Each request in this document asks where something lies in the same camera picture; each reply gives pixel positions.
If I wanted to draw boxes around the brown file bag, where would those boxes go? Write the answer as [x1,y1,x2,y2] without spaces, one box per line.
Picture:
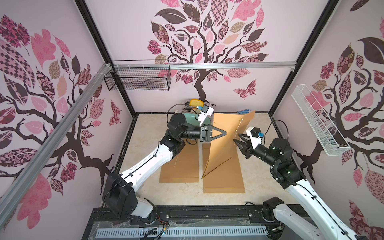
[159,144,200,184]
[203,111,255,177]
[202,143,246,194]

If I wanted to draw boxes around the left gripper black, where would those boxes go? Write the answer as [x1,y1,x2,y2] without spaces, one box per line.
[177,123,225,142]

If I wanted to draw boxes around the black wire basket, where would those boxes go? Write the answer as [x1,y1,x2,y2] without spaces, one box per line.
[104,59,172,91]

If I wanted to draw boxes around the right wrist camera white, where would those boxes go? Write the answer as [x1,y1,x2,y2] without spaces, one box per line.
[246,127,264,150]

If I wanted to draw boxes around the aluminium rail left wall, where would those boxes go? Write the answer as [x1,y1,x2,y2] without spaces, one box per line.
[1,63,112,228]

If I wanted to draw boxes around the mint green toaster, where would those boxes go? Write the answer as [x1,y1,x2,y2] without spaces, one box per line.
[180,103,199,126]

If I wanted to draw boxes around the blue object by back wall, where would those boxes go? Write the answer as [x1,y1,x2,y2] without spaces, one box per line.
[237,109,251,115]

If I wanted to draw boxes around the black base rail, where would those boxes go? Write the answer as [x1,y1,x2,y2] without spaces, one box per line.
[81,205,343,240]

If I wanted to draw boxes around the white slotted cable duct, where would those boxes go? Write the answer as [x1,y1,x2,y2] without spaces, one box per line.
[94,226,268,239]

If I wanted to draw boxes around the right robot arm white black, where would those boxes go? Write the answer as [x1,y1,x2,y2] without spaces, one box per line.
[234,128,367,240]

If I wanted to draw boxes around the aluminium rail wall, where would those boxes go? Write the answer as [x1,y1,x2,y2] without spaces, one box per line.
[114,62,297,70]
[1,63,112,228]

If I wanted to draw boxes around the aluminium rail back wall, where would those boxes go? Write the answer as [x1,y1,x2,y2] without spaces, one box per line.
[114,62,297,70]

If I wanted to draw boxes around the white wire shelf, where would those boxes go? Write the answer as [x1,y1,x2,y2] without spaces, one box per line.
[291,84,352,156]

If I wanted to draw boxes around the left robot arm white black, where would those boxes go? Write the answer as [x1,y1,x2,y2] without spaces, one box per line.
[103,113,227,222]

